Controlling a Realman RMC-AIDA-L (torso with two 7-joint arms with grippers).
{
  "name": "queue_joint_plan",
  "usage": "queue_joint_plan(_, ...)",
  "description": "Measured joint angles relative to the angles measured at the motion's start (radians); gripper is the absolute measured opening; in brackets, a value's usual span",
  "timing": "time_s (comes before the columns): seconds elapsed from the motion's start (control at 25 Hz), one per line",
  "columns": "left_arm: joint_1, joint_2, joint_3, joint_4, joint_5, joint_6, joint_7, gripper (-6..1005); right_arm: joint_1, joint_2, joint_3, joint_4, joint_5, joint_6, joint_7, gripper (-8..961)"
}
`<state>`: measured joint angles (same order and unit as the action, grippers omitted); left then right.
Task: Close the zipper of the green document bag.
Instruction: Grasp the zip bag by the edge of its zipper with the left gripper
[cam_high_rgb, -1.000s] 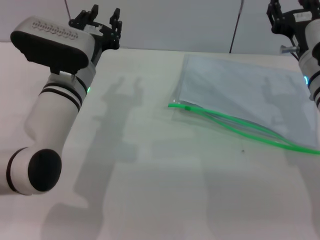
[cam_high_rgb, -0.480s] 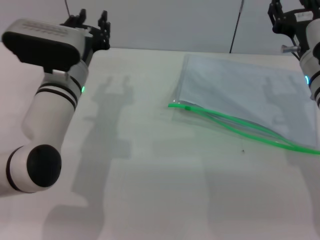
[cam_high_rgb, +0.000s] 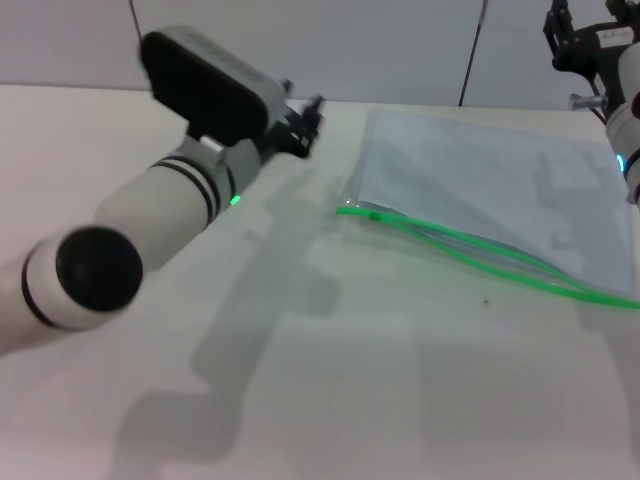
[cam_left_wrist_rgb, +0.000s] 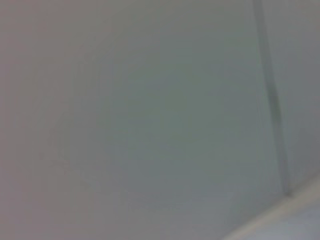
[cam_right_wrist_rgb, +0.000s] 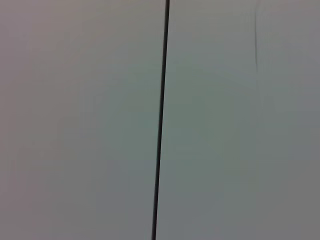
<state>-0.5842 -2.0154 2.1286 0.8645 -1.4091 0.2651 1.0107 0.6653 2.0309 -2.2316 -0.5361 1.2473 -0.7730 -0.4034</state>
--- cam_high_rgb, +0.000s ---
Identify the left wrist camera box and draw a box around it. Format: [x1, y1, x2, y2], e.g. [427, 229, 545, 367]
[138, 30, 292, 149]

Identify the transparent document bag green zipper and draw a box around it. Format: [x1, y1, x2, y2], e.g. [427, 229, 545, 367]
[335, 108, 640, 311]

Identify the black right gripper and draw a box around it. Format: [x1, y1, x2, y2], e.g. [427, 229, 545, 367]
[543, 0, 640, 96]

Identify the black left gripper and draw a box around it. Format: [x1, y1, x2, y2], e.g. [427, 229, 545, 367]
[259, 78, 327, 161]

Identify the silver right wrist connector plug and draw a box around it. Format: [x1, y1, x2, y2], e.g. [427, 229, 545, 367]
[568, 93, 609, 110]

